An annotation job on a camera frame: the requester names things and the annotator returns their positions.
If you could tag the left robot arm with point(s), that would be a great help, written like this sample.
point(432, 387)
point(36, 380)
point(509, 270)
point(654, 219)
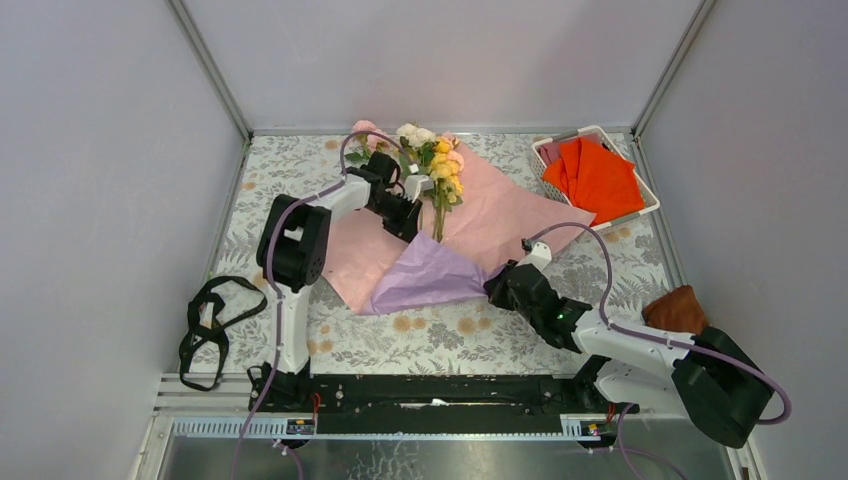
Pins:
point(294, 243)

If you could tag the pink fake flower stem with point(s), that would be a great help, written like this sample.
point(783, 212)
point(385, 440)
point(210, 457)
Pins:
point(365, 140)

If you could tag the pink and purple wrapping paper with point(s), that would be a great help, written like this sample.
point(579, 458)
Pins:
point(496, 214)

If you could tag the yellow fake flower bunch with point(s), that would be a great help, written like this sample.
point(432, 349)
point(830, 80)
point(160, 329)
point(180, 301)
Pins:
point(444, 165)

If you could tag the white plastic basket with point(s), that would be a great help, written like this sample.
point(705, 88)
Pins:
point(538, 167)

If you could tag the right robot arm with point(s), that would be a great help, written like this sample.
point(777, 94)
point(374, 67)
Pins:
point(705, 377)

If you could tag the brown cloth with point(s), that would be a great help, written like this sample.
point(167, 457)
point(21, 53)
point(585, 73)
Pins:
point(677, 311)

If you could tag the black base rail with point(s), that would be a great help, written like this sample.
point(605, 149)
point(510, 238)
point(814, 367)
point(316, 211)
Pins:
point(435, 405)

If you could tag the floral patterned tablecloth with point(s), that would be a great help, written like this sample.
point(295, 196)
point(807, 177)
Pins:
point(627, 270)

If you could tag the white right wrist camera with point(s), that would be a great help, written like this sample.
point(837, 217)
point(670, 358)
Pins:
point(538, 254)

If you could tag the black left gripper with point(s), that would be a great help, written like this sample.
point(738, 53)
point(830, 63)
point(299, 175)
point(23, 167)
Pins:
point(404, 225)

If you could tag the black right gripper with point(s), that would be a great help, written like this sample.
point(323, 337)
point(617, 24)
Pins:
point(496, 286)

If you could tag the white fake flower stem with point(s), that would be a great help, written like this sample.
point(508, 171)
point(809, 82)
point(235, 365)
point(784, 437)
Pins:
point(418, 143)

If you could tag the orange folded paper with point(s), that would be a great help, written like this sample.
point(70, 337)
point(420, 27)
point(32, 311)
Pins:
point(604, 184)

